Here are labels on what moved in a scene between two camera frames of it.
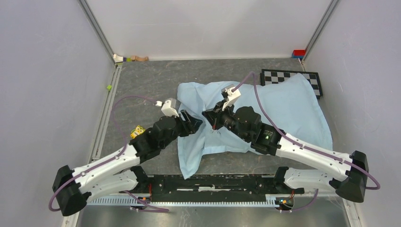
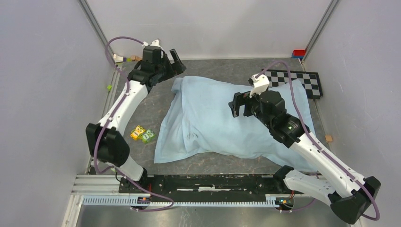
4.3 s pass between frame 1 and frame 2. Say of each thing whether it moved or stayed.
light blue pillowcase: moved
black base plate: stayed
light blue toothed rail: stayed
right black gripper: moved
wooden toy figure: stayed
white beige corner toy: stayed
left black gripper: moved
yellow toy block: stayed
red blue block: stayed
